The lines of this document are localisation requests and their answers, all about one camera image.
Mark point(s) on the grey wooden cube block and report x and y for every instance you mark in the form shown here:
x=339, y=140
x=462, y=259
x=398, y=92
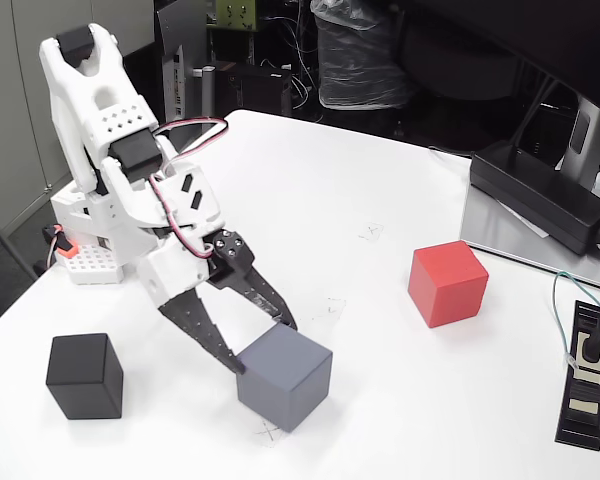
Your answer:
x=285, y=375

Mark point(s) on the black wooden cube block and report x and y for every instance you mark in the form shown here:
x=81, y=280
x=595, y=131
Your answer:
x=80, y=380

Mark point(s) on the clear tape X mark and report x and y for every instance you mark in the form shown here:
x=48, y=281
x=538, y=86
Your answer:
x=266, y=434
x=332, y=308
x=371, y=232

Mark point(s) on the red wooden cube block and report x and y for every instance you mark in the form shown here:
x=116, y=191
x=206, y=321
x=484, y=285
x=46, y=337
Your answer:
x=445, y=285

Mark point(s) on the black computer case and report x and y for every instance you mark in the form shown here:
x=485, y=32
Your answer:
x=252, y=90

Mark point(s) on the plastic wrapped dark bin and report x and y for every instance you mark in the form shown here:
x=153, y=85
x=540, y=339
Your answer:
x=355, y=60

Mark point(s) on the black power adapter brick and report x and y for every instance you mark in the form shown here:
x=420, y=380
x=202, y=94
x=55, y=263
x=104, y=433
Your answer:
x=540, y=197

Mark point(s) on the black plug in strip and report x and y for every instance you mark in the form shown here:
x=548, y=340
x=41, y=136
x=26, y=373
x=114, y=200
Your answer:
x=591, y=345

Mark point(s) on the black power strip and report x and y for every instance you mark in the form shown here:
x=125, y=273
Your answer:
x=582, y=400

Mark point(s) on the black monitor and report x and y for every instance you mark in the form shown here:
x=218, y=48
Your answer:
x=530, y=30

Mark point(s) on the silver metal post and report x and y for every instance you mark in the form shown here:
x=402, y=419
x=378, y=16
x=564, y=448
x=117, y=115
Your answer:
x=207, y=95

